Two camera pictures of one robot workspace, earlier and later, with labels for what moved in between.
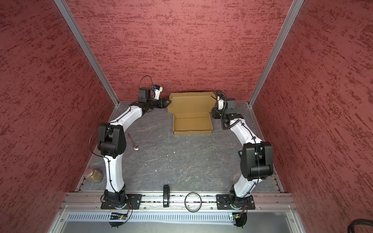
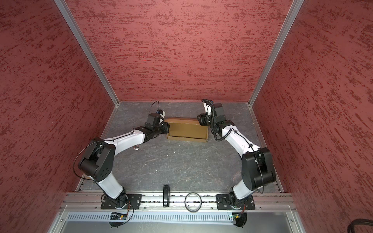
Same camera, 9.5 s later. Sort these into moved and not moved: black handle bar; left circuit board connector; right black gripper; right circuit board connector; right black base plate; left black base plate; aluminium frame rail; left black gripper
Moved: left black gripper; right black gripper
Not moved: right circuit board connector; aluminium frame rail; right black base plate; black handle bar; left circuit board connector; left black base plate
